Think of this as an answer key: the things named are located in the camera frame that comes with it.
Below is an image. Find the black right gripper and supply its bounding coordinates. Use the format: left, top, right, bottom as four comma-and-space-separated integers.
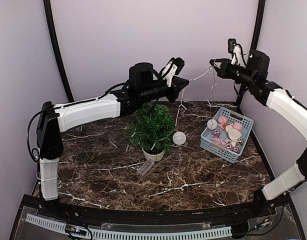
210, 58, 257, 87

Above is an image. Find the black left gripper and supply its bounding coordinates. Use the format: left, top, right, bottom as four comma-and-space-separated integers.
140, 71, 189, 103

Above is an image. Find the clear string light garland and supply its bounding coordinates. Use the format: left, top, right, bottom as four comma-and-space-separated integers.
135, 65, 219, 176

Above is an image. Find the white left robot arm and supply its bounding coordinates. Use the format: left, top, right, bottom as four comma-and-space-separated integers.
29, 57, 189, 218

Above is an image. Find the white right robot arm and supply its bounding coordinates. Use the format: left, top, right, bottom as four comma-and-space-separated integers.
209, 50, 307, 217

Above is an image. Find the small green christmas tree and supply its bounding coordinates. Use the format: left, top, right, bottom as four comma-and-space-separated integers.
127, 104, 176, 155

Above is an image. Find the white tree pot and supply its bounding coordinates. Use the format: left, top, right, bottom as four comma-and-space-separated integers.
142, 149, 165, 163

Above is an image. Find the pink bow ornament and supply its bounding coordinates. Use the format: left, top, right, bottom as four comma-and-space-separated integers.
217, 115, 228, 128

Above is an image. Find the blue plastic basket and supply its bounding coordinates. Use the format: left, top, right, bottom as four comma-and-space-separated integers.
200, 107, 254, 164

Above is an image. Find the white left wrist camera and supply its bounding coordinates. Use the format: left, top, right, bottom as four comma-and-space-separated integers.
159, 57, 185, 88

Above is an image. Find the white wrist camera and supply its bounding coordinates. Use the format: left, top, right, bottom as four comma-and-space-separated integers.
159, 57, 185, 88
227, 38, 246, 66

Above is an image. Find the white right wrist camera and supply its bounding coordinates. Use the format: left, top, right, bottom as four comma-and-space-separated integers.
227, 38, 246, 66

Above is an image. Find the white cable duct strip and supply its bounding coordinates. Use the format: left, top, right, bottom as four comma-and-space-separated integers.
25, 213, 233, 240

